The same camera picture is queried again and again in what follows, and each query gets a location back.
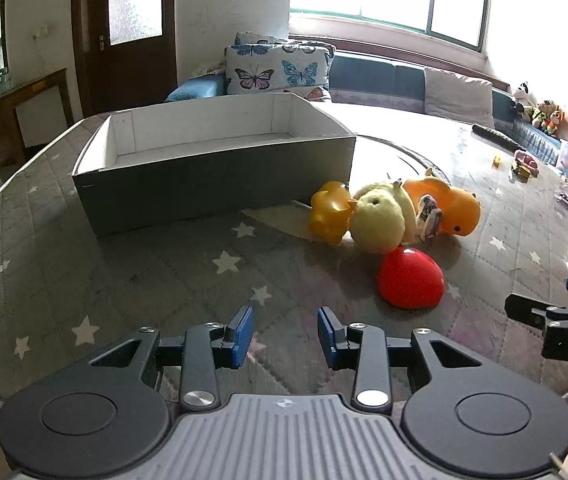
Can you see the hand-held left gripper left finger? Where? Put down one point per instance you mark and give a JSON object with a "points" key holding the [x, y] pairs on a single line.
{"points": [[242, 336]]}

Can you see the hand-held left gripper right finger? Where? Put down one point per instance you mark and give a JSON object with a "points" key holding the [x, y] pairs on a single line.
{"points": [[328, 336]]}

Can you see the red heart toy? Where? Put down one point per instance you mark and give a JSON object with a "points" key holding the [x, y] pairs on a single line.
{"points": [[410, 277]]}

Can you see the yellow rubber duck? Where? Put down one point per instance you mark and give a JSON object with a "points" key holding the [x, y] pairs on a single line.
{"points": [[330, 212]]}

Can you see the yellow plush chick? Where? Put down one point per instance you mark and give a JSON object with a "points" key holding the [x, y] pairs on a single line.
{"points": [[379, 220]]}

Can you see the orange rubber duck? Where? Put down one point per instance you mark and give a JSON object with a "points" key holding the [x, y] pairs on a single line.
{"points": [[456, 210]]}

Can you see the grey cardboard box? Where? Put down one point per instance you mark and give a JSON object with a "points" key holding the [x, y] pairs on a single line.
{"points": [[214, 185]]}

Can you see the orange plush toy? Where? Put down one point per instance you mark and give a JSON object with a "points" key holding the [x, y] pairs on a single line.
{"points": [[557, 120]]}

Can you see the brown plush toy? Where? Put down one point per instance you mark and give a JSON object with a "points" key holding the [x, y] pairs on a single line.
{"points": [[544, 112]]}

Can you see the grey star quilted table cover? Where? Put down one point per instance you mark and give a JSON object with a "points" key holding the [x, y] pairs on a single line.
{"points": [[64, 270]]}

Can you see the black white plush toy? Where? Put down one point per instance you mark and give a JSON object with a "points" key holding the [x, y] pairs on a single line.
{"points": [[521, 100]]}

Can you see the grey cushion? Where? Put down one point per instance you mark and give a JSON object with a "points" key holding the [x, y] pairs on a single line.
{"points": [[459, 97]]}

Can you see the blue sofa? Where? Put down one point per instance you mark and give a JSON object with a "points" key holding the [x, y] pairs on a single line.
{"points": [[379, 77]]}

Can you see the large butterfly print pillow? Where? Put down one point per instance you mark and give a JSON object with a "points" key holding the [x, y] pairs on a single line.
{"points": [[274, 67]]}

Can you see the dark wooden door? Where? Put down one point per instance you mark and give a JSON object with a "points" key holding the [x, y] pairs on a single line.
{"points": [[129, 60]]}

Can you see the wooden side table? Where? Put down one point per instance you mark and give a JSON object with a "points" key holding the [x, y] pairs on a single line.
{"points": [[14, 105]]}

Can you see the wall switch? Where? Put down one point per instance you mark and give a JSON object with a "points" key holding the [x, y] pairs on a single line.
{"points": [[39, 34]]}

